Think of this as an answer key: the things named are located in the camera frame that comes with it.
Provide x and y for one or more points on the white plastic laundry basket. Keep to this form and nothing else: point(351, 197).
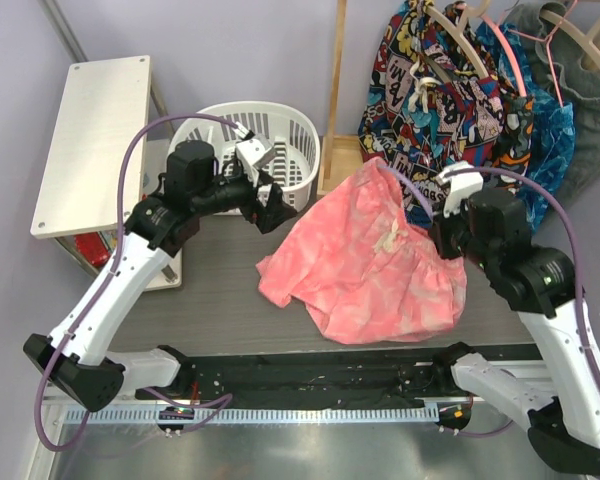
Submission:
point(294, 138)

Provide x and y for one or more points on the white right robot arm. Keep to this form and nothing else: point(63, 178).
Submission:
point(563, 428)

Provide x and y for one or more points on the pink plastic hanger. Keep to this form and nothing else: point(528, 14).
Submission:
point(508, 52)

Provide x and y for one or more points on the blue patterned shorts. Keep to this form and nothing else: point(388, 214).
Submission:
point(553, 134)

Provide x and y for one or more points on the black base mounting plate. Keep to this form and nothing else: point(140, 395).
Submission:
point(347, 379)

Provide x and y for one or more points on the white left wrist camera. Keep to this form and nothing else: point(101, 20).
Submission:
point(254, 151)

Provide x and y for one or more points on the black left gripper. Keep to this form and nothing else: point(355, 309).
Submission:
point(267, 216)

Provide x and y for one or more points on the thin pink wire hanger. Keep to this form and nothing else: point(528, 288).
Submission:
point(539, 28)

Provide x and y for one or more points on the grey green shorts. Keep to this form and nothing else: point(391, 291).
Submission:
point(584, 93)

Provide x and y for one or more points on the comic print shorts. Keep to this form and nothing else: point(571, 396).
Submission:
point(399, 122)

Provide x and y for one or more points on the white side shelf table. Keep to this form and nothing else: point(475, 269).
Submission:
point(103, 105)

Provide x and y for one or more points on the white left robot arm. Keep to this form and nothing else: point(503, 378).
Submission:
point(76, 357)

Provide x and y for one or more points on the red book stack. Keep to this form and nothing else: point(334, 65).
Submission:
point(96, 247)

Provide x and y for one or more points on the pink patterned shorts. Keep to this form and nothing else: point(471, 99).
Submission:
point(364, 274)

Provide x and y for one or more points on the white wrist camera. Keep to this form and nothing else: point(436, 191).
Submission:
point(254, 151)
point(463, 180)

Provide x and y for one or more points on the slotted white cable duct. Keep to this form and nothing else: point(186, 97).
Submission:
point(163, 414)

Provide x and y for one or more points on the beige wooden hanger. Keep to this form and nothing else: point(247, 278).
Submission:
point(456, 30)
point(588, 42)

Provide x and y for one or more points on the beige wooden hanger far right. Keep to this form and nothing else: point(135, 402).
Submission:
point(588, 42)

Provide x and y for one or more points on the wooden clothes rack stand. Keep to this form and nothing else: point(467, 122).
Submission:
point(357, 33)

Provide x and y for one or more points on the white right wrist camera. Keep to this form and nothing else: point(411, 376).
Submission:
point(463, 180)

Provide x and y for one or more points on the black orange camo shorts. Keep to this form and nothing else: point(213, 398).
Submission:
point(484, 122)

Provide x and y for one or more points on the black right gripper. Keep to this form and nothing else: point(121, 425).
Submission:
point(438, 231)

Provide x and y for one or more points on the lilac plastic hanger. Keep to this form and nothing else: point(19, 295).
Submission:
point(413, 190)

